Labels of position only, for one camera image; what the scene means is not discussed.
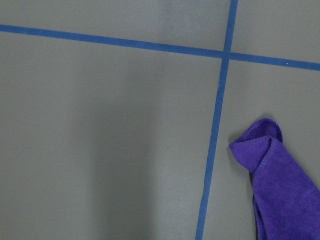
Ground purple microfiber towel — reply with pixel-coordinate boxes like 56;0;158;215
229;117;320;240

